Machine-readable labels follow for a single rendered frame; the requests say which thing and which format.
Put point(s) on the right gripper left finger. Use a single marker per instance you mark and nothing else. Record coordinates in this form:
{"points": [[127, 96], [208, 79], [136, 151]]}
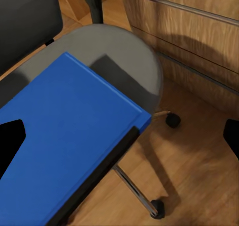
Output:
{"points": [[12, 135]]}

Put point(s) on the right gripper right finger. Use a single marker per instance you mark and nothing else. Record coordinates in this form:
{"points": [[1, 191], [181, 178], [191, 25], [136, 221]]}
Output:
{"points": [[231, 135]]}

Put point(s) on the folder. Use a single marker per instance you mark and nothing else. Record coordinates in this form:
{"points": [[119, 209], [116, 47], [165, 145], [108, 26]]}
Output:
{"points": [[77, 127]]}

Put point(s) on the cabinet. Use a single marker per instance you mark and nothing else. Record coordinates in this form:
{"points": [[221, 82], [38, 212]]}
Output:
{"points": [[197, 43]]}

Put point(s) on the swivel chair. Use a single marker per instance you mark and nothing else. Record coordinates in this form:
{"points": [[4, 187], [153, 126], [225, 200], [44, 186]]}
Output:
{"points": [[119, 56]]}

